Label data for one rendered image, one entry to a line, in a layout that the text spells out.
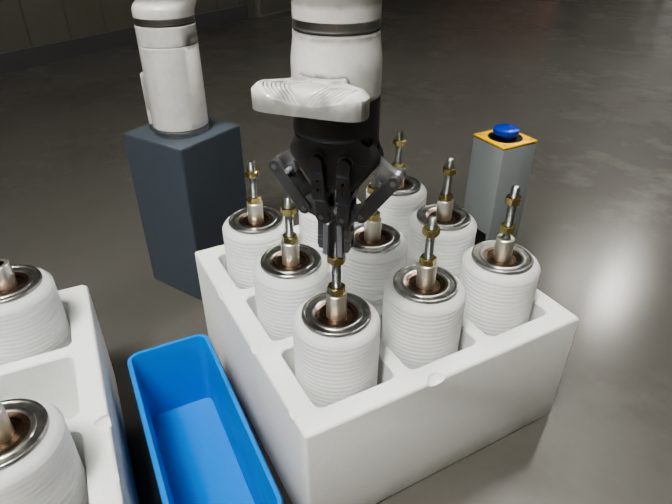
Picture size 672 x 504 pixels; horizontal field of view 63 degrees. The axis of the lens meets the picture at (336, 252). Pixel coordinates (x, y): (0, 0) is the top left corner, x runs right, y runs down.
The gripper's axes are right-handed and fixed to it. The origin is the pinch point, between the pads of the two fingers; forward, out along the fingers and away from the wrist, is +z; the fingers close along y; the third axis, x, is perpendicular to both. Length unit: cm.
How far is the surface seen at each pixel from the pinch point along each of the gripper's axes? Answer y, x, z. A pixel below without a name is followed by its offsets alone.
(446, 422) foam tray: -13.2, -2.9, 25.3
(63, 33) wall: 195, -170, 25
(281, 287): 7.9, -3.4, 10.6
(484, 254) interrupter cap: -13.8, -17.1, 9.7
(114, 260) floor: 59, -31, 35
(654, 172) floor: -53, -116, 35
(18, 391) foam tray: 34.3, 13.5, 20.2
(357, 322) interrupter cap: -2.7, 0.8, 9.6
